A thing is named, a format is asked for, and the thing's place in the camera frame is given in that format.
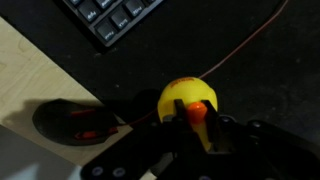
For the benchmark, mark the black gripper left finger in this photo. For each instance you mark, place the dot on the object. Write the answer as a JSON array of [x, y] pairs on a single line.
[[181, 113]]

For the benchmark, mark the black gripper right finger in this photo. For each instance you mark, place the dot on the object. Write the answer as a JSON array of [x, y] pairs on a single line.
[[212, 123]]

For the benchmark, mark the yellow rubber duck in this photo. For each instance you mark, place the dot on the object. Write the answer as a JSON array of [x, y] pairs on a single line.
[[186, 91]]

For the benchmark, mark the black desk mat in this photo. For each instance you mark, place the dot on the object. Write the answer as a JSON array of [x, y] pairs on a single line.
[[266, 83]]

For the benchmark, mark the black mouse with red accents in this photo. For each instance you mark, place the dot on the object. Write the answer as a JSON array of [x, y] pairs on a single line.
[[73, 123]]

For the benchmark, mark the black mechanical keyboard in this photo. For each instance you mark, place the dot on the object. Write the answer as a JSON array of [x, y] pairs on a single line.
[[110, 20]]

